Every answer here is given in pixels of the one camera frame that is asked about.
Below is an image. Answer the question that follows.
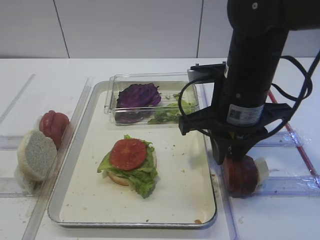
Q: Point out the red plastic rail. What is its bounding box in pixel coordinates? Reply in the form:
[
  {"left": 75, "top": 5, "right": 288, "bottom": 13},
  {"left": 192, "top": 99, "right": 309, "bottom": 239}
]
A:
[{"left": 268, "top": 90, "right": 320, "bottom": 188}]

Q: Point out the stack of dark meat slices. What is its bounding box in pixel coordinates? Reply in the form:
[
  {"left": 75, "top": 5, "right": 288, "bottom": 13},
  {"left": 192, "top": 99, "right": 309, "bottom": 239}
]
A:
[{"left": 231, "top": 155, "right": 259, "bottom": 195}]

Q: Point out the stack of tomato slices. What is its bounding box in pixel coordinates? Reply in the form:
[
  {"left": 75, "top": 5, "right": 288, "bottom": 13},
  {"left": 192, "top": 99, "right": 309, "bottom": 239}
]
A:
[{"left": 38, "top": 110, "right": 70, "bottom": 150}]

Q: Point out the white bread bun half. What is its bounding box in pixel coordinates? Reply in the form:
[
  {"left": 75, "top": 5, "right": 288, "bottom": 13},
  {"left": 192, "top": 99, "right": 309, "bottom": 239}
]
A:
[{"left": 17, "top": 129, "right": 57, "bottom": 182}]

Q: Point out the white pusher block lower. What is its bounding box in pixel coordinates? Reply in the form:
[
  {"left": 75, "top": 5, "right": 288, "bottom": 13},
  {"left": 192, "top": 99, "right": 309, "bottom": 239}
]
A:
[{"left": 254, "top": 157, "right": 269, "bottom": 186}]

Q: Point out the clear channel upper right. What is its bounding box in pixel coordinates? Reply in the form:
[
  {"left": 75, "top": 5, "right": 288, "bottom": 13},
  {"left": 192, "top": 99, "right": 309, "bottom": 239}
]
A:
[{"left": 254, "top": 130, "right": 304, "bottom": 148}]

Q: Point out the green lettuce in container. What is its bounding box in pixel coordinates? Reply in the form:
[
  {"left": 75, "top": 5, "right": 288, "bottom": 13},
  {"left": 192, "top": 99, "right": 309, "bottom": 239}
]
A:
[{"left": 147, "top": 92, "right": 197, "bottom": 125}]

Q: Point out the black cable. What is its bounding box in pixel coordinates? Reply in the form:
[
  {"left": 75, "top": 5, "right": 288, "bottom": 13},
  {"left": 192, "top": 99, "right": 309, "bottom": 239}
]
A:
[{"left": 177, "top": 49, "right": 320, "bottom": 141}]

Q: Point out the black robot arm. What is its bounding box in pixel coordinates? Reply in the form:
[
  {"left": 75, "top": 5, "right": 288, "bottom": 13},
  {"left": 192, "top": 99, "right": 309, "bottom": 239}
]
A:
[{"left": 178, "top": 0, "right": 320, "bottom": 165}]

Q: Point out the pink meat slice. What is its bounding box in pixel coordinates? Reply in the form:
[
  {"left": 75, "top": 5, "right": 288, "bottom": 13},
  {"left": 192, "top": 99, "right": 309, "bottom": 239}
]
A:
[{"left": 223, "top": 156, "right": 238, "bottom": 193}]

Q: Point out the purple cabbage leaf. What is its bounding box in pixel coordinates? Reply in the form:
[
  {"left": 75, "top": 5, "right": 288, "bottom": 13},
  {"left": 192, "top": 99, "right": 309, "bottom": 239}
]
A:
[{"left": 116, "top": 83, "right": 162, "bottom": 108}]

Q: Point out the metal baking tray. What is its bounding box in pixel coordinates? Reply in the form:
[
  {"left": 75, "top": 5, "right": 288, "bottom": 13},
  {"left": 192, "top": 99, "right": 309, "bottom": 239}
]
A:
[{"left": 47, "top": 81, "right": 217, "bottom": 228}]

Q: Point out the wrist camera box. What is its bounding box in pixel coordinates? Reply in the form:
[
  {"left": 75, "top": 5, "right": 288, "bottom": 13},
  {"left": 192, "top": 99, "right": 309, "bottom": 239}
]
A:
[{"left": 187, "top": 61, "right": 226, "bottom": 84}]

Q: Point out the clear channel lower left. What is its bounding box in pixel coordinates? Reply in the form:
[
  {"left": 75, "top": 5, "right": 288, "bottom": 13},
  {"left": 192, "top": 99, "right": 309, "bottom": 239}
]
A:
[{"left": 0, "top": 177, "right": 41, "bottom": 198}]

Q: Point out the clear channel lower right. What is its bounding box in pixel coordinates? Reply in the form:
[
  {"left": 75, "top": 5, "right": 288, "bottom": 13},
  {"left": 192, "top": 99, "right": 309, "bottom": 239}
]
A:
[{"left": 231, "top": 176, "right": 320, "bottom": 198}]

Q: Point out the clear rail far left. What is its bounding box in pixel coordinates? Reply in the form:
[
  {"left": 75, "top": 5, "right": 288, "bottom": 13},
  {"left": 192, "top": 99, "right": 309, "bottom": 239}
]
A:
[{"left": 0, "top": 73, "right": 36, "bottom": 124}]

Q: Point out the clear plastic container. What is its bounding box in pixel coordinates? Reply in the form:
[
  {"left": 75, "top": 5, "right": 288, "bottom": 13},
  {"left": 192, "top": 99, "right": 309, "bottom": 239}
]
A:
[{"left": 105, "top": 72, "right": 199, "bottom": 125}]

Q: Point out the clear rail left of tray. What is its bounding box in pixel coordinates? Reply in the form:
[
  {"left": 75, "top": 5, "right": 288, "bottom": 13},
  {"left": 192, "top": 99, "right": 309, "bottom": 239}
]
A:
[{"left": 21, "top": 77, "right": 94, "bottom": 240}]

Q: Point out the green lettuce leaf on bun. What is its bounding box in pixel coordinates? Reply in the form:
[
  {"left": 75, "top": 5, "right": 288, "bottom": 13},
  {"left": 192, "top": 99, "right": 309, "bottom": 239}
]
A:
[{"left": 97, "top": 134, "right": 158, "bottom": 198}]

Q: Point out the clear channel upper left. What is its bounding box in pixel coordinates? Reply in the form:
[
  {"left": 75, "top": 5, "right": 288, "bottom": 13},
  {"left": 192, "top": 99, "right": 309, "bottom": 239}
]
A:
[{"left": 0, "top": 135, "right": 24, "bottom": 151}]

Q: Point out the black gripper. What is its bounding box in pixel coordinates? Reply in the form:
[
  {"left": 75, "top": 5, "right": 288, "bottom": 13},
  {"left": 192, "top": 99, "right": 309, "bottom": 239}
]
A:
[{"left": 178, "top": 103, "right": 292, "bottom": 165}]

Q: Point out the bottom bun on tray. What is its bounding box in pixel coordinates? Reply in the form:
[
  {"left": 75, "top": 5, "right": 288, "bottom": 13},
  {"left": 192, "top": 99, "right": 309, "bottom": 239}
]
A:
[{"left": 103, "top": 150, "right": 157, "bottom": 188}]

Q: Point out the clear channel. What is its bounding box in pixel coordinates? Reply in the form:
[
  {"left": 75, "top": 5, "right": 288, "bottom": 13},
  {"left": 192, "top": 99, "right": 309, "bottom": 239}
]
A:
[
  {"left": 0, "top": 135, "right": 24, "bottom": 151},
  {"left": 0, "top": 177, "right": 41, "bottom": 198},
  {"left": 231, "top": 176, "right": 320, "bottom": 198},
  {"left": 254, "top": 130, "right": 304, "bottom": 148}
]

